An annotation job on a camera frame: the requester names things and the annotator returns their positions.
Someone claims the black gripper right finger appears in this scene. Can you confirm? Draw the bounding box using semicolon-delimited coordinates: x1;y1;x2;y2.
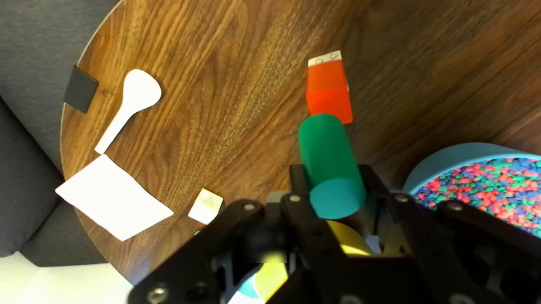
362;165;541;304

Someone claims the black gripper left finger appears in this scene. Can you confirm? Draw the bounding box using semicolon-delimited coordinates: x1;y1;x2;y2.
129;163;352;304

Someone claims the green cylinder block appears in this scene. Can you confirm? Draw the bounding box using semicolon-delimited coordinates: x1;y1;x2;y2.
296;113;369;221

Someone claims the wooden letter block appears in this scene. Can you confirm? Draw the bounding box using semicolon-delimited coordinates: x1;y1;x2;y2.
186;187;225;226

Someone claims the blue bowl of coloured beads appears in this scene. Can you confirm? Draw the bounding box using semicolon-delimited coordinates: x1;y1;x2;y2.
403;140;541;239

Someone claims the flat white napkin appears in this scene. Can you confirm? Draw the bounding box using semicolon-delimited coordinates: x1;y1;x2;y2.
54;153;176;243

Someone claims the white plastic spoon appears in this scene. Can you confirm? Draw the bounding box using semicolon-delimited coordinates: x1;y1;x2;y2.
93;67;164;157

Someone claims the black tape patch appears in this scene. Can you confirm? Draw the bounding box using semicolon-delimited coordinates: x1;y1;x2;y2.
63;64;100;114

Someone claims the grey fabric seat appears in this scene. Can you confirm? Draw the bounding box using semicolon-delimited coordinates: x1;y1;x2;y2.
0;98;110;270

